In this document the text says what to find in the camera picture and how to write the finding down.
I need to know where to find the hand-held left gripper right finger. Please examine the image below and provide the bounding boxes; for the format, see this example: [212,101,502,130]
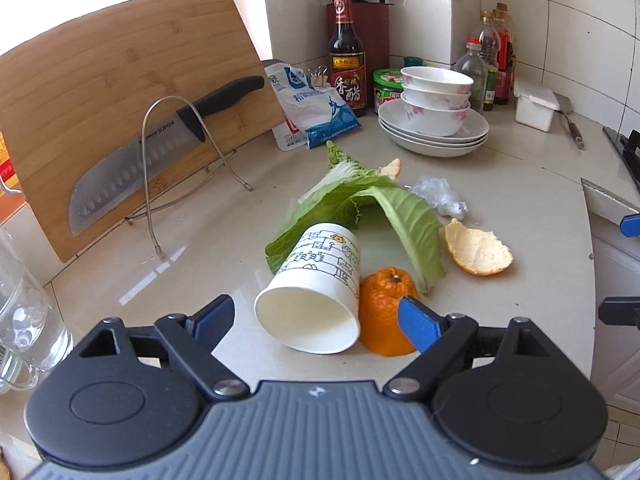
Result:
[381,295,557,402]

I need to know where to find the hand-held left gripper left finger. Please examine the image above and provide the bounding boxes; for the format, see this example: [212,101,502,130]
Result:
[72,294,251,402]

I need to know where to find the orange tangerine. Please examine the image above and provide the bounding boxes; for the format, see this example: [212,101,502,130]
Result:
[359,267,421,357]

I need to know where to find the printed white paper cup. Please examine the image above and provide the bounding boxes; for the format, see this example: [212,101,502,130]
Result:
[254,222,362,355]

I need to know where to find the green cabbage leaf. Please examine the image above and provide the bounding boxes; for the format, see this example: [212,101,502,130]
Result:
[265,184,447,295]

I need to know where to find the white cabinet door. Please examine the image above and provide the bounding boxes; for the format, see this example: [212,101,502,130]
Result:
[590,215,640,402]

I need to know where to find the black gas stove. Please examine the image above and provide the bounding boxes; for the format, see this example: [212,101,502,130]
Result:
[602,126,640,184]

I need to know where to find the large orange peel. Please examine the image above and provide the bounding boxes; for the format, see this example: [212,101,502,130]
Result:
[442,218,515,277]

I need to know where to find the metal spatula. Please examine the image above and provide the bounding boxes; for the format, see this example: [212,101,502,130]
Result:
[554,93,586,151]

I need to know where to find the crumpled clear plastic wrap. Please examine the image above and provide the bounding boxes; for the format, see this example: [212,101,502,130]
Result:
[411,175,468,221]

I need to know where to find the white plastic box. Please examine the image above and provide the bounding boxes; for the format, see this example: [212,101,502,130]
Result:
[514,80,561,133]

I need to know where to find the white plate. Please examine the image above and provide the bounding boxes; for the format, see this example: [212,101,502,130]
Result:
[377,99,490,142]
[378,122,490,150]
[381,132,488,158]

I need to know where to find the clear glass pitcher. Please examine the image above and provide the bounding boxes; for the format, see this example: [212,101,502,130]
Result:
[0,227,76,394]

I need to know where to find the red label bottle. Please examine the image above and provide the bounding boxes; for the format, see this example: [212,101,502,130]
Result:
[492,2,516,106]

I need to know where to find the red capped glass bottle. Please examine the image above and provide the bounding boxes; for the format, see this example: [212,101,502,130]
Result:
[454,37,489,113]

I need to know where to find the white blue salt bag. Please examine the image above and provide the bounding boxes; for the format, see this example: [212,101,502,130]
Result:
[263,60,362,152]

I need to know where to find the green lidded jar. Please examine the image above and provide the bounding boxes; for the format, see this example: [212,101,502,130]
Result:
[372,67,407,114]

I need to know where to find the orange packet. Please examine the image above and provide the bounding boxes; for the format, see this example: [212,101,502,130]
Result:
[0,130,27,227]

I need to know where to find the dark vinegar bottle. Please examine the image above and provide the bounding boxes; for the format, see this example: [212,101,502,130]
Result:
[327,0,369,112]

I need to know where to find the bamboo cutting board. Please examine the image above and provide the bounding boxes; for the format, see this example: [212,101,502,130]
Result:
[0,0,287,264]

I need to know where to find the red knife block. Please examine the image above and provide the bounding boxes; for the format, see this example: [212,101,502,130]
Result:
[326,2,391,116]

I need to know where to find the metal wire rack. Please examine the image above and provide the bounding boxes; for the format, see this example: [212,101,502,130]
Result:
[125,96,254,257]

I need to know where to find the black handled kitchen knife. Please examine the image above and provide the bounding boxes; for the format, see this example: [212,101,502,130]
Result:
[68,76,266,238]

